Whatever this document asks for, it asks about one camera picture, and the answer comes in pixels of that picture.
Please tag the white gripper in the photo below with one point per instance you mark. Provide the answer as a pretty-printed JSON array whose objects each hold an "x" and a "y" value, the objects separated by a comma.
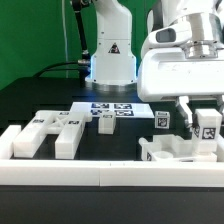
[{"x": 165, "y": 73}]

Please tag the white chair seat part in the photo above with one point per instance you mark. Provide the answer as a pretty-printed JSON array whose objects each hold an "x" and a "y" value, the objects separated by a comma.
[{"x": 171, "y": 148}]

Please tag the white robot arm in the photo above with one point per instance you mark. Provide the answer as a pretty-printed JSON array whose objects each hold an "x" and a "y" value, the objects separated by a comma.
[{"x": 114, "y": 67}]

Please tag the white tagged cube near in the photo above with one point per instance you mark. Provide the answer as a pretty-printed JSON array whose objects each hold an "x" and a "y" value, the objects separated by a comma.
[{"x": 162, "y": 119}]

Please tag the white marker base sheet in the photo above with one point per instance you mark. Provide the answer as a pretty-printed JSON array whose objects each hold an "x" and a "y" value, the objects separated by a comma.
[{"x": 122, "y": 110}]

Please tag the black cable post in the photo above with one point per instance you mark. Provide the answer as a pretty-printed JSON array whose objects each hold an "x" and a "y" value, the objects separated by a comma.
[{"x": 84, "y": 62}]

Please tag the white chair back frame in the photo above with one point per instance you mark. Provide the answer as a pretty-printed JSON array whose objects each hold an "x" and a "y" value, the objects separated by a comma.
[{"x": 68, "y": 126}]

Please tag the white U-shaped fence wall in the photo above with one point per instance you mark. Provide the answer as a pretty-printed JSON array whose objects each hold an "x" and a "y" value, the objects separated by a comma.
[{"x": 102, "y": 173}]

